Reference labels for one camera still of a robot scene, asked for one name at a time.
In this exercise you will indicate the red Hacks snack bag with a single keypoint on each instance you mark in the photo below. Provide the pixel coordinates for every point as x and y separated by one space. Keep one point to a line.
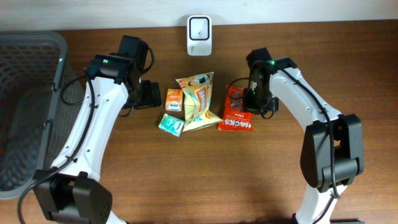
234 118

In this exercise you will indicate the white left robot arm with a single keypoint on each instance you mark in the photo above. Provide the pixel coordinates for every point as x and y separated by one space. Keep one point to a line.
70 191

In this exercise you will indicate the grey plastic mesh basket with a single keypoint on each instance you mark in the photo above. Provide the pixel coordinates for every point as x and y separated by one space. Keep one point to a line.
38 107

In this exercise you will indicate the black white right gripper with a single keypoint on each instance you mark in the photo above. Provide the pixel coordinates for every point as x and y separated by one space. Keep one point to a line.
272 105

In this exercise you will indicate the teal tissue pack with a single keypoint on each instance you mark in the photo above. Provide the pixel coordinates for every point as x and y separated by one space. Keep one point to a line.
171 125

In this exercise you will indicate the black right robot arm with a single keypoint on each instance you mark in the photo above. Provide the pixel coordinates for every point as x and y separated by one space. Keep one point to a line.
332 153

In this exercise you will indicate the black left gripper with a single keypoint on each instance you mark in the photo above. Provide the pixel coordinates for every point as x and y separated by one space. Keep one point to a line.
152 95

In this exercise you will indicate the beige chips bag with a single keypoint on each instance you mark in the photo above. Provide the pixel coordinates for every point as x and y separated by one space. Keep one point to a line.
197 91

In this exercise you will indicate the orange tissue pack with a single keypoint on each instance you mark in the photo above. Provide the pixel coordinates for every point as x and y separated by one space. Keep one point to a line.
174 100

